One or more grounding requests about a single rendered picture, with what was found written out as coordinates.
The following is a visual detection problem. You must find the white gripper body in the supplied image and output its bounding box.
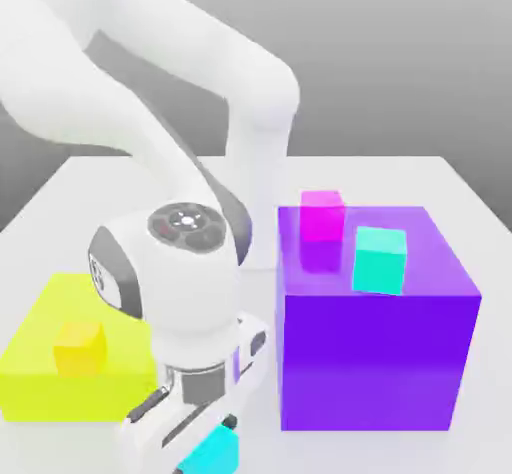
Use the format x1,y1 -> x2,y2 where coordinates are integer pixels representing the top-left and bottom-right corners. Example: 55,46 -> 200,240
118,396 -> 243,474

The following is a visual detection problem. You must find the small cyan cube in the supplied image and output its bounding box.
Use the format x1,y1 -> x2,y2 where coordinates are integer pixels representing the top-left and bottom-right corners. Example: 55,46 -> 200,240
174,424 -> 240,474

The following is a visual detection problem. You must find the small yellow cube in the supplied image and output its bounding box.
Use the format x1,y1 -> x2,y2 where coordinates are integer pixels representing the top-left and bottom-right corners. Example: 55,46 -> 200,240
52,320 -> 109,378

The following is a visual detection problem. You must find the small turquoise cube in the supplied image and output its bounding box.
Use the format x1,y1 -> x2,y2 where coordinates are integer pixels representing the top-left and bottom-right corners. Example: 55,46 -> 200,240
351,225 -> 409,297

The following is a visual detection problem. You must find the small magenta cube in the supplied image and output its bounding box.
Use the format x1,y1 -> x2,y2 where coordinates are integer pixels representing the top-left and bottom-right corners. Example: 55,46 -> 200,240
299,189 -> 346,244

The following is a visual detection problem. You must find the large yellow box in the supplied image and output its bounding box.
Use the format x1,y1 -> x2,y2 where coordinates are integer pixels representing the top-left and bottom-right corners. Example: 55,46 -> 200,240
0,272 -> 160,424

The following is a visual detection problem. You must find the large purple box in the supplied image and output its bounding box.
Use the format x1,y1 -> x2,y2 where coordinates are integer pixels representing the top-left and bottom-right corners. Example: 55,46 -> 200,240
275,205 -> 484,432

